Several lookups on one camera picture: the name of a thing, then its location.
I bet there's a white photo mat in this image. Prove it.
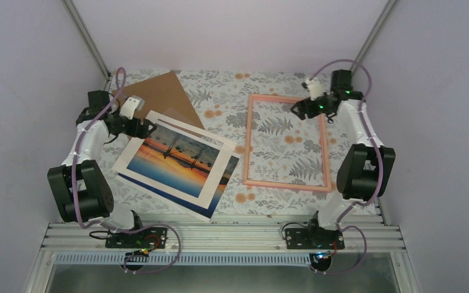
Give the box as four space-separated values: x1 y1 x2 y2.
112 110 236 208

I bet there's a pink picture frame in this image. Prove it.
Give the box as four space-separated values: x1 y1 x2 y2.
242 93 333 193

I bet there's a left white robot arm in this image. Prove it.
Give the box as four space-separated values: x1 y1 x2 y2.
47 90 156 247

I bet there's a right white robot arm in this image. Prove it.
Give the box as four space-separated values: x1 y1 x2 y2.
291 70 396 248

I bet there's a sunset photo print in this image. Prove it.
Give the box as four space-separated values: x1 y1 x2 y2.
117 155 239 222

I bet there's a brown backing board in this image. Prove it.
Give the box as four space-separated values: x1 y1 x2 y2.
123 72 205 129

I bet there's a floral table cloth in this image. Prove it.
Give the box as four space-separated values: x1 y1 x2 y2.
100 71 339 215

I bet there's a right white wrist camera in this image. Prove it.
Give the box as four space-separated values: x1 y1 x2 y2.
301 78 328 101

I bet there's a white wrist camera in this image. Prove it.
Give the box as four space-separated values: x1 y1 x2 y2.
301 78 328 101
120 96 145 120

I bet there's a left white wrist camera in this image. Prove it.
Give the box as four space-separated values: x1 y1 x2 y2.
120 96 145 120

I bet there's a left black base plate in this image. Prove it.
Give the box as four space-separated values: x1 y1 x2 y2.
105 227 167 250

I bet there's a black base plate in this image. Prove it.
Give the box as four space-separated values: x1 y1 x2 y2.
285 228 345 250
105 227 167 250

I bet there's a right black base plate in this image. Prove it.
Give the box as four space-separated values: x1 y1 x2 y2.
285 228 345 250

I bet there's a blue slotted cable duct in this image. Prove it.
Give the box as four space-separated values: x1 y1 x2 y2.
54 251 310 266

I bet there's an aluminium rail base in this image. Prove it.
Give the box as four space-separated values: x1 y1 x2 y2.
41 214 405 253

